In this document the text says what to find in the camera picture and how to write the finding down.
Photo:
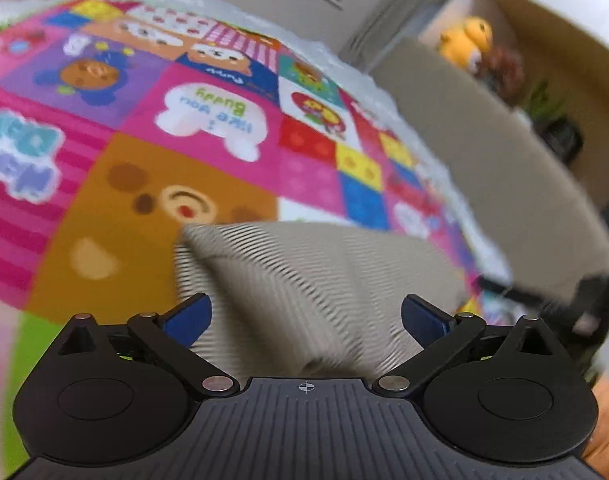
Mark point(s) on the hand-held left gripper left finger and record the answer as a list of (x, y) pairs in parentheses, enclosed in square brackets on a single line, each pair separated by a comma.
[(188, 319)]

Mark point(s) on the brown plush toy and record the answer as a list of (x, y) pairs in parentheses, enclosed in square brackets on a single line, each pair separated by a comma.
[(505, 71)]

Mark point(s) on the colourful printed play mat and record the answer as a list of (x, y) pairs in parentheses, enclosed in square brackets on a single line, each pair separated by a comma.
[(149, 125)]

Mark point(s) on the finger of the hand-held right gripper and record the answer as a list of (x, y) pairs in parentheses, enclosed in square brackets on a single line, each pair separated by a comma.
[(529, 292)]

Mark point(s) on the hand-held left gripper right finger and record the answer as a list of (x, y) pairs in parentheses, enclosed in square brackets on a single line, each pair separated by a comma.
[(424, 319)]

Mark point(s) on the beige striped garment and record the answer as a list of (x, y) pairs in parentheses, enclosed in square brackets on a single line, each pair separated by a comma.
[(304, 290)]

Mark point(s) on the white shelf unit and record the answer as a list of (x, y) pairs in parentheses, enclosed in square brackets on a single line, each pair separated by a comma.
[(544, 35)]

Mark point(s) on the yellow plush toy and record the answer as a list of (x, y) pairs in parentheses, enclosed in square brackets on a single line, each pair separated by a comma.
[(467, 40)]

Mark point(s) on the potted green plant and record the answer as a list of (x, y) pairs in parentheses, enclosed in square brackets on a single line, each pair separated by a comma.
[(554, 120)]

